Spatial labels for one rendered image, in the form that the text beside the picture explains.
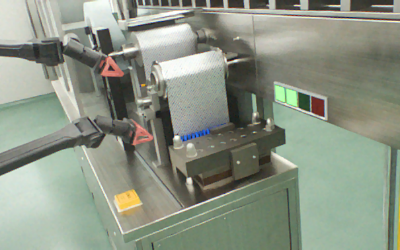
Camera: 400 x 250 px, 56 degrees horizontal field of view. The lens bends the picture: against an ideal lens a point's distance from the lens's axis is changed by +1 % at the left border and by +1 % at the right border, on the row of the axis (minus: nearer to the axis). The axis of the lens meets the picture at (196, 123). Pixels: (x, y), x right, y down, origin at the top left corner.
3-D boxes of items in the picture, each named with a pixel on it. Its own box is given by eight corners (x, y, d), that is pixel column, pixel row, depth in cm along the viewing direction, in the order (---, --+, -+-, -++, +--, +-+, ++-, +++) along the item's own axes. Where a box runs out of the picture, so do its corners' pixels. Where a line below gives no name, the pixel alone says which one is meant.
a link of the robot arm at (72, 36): (45, 67, 123) (40, 41, 119) (45, 56, 132) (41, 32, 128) (84, 63, 126) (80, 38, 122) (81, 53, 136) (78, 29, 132)
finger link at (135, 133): (151, 149, 133) (126, 143, 129) (145, 142, 139) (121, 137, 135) (157, 131, 132) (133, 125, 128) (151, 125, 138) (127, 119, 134)
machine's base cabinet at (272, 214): (79, 170, 365) (55, 84, 334) (143, 150, 387) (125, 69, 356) (175, 422, 147) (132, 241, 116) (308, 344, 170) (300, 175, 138)
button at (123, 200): (115, 201, 131) (114, 195, 131) (134, 194, 134) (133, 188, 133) (120, 211, 125) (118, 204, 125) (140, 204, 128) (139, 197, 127)
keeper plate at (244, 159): (232, 178, 133) (229, 150, 129) (256, 169, 137) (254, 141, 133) (236, 181, 131) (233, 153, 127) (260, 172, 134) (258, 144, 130)
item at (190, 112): (175, 143, 143) (167, 96, 136) (229, 126, 151) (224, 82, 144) (176, 143, 142) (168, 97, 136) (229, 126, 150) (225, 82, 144)
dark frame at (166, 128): (165, 157, 158) (157, 113, 151) (233, 135, 170) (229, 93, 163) (172, 164, 152) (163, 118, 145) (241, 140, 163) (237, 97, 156)
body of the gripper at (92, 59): (98, 73, 125) (77, 63, 121) (92, 69, 134) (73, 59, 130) (107, 56, 125) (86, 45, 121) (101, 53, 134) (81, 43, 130)
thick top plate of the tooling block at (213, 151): (170, 161, 139) (168, 146, 137) (261, 131, 153) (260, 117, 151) (188, 178, 125) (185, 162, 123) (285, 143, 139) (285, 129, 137)
